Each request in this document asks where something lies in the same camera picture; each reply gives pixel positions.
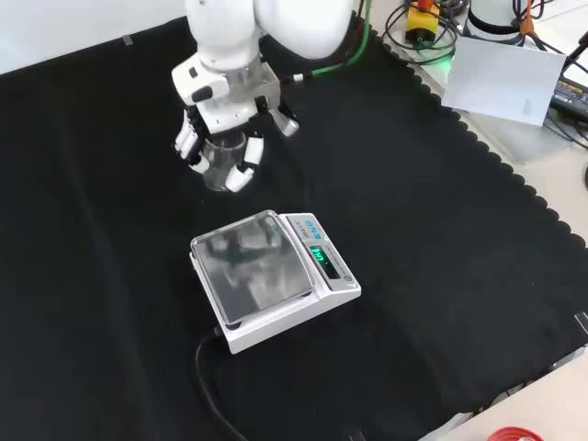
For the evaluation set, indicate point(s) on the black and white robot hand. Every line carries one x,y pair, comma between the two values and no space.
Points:
220,98

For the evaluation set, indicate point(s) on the clear glass beaker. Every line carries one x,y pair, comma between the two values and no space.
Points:
219,158

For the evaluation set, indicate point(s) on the white electronic balance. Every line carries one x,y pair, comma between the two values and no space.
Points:
271,275

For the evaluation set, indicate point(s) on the grey tape strip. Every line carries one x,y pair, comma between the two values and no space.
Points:
127,41

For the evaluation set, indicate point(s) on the black bench cloth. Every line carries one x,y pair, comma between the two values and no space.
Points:
229,275

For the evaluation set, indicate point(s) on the yellow stop button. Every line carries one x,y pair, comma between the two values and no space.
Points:
420,23

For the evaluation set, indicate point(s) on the pale board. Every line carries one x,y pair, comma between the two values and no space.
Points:
503,80

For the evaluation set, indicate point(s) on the white cylindrical base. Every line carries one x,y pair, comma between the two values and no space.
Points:
494,18

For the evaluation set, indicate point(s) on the black power adapter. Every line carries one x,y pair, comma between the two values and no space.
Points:
571,92

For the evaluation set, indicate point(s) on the red round object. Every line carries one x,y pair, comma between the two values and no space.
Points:
516,433

